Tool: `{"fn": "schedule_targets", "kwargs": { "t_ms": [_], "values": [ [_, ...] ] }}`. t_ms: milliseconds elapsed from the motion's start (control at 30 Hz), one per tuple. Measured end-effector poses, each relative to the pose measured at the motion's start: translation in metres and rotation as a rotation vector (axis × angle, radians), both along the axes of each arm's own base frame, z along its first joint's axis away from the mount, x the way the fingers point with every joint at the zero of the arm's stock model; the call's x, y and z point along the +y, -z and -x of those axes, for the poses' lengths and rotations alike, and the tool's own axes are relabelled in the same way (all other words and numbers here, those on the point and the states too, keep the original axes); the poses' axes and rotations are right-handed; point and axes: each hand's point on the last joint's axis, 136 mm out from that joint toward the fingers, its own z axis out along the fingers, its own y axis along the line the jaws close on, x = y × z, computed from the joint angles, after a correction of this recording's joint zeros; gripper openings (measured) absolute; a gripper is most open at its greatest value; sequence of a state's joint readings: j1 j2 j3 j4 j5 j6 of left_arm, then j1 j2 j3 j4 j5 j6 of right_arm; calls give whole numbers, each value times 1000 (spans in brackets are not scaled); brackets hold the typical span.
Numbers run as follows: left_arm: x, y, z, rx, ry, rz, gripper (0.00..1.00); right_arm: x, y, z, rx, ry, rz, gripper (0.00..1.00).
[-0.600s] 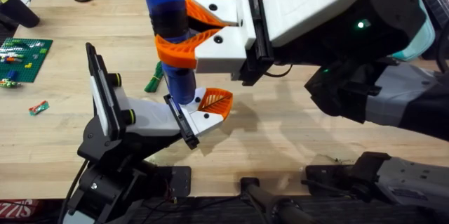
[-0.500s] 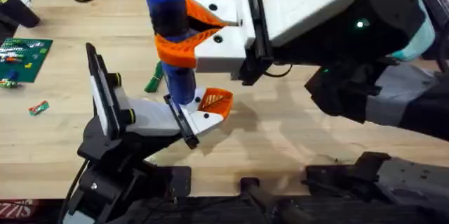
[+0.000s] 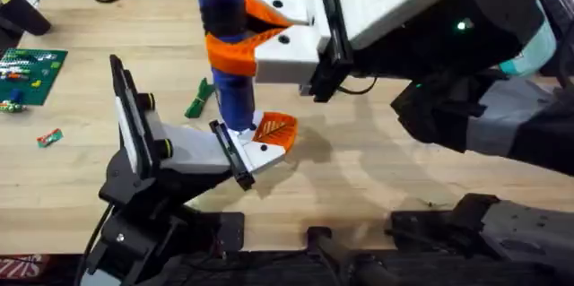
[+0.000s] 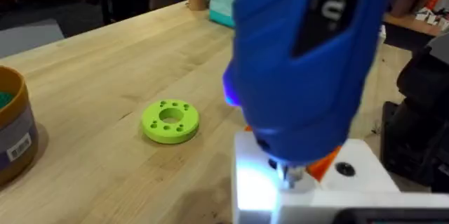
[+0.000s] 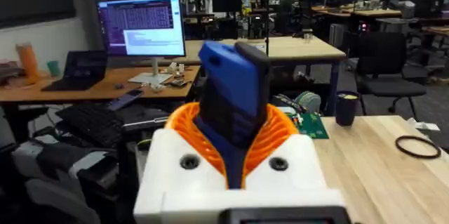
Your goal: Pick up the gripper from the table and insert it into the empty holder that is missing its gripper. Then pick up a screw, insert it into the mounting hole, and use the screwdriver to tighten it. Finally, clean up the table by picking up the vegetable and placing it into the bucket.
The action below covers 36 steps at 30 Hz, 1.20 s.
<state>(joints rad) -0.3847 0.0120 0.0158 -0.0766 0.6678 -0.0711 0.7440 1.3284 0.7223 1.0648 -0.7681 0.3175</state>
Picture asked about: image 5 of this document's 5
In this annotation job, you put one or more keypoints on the black keyboard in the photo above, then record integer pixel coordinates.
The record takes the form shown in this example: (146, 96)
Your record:
(93, 124)

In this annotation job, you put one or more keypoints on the blue electric screwdriver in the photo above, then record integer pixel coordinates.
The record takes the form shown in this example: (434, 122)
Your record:
(235, 87)

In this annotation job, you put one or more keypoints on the brown wooden desk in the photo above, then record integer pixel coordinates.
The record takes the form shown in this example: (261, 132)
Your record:
(91, 92)

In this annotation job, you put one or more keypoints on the pale wooden table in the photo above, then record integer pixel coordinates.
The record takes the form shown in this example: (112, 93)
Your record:
(301, 50)

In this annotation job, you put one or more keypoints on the orange tumbler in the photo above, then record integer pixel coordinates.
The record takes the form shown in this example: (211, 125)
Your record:
(28, 62)

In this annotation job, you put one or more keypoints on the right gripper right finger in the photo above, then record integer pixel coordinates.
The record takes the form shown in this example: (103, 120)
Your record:
(298, 168)

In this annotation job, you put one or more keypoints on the computer monitor on stand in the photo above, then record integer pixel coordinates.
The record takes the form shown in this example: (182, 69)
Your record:
(142, 25)

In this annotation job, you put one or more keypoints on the dark cup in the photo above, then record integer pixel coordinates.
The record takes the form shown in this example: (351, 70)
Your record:
(346, 110)

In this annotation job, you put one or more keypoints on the dark smartphone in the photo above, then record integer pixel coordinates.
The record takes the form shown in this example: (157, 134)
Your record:
(124, 100)

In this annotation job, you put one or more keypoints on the black office chair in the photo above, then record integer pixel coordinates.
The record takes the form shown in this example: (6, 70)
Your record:
(382, 66)

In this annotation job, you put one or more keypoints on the green board with blocks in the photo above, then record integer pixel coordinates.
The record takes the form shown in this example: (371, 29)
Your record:
(312, 127)

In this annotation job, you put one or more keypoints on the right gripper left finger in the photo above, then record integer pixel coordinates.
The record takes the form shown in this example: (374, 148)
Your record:
(165, 168)

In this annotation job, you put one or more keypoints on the grey tape roll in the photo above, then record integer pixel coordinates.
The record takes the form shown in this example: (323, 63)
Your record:
(310, 101)

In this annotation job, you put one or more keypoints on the black laptop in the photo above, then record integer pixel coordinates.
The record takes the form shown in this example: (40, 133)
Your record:
(79, 71)

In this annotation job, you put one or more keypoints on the white crumpled paper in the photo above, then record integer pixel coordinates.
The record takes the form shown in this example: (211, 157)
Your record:
(424, 125)

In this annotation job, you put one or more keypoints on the grey office chair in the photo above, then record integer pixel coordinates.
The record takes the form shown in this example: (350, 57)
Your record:
(66, 178)

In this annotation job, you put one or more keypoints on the teal cup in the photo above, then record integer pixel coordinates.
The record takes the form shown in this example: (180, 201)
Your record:
(53, 68)

